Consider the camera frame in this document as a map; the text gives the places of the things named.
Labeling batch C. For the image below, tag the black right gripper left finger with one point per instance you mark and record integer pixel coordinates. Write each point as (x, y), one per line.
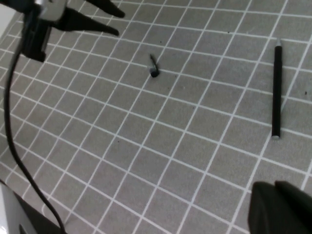
(265, 214)

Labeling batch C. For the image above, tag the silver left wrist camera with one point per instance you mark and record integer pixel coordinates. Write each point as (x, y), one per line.
(52, 11)

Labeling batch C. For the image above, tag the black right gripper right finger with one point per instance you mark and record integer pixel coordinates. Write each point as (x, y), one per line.
(299, 202)

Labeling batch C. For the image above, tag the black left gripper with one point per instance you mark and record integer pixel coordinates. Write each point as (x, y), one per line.
(20, 4)

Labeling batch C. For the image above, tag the black left camera mount bracket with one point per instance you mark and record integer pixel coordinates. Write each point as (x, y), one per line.
(34, 39)

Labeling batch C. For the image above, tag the grey white-grid tablecloth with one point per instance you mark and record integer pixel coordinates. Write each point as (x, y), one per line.
(170, 146)

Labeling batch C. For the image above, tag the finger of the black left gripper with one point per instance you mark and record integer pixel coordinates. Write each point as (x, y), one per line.
(107, 8)

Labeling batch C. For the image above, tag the black pen with silver tip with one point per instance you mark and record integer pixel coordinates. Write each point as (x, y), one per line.
(276, 97)

